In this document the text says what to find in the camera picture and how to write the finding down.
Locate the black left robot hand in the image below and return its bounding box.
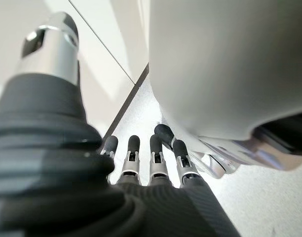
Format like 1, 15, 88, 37
0, 11, 240, 237

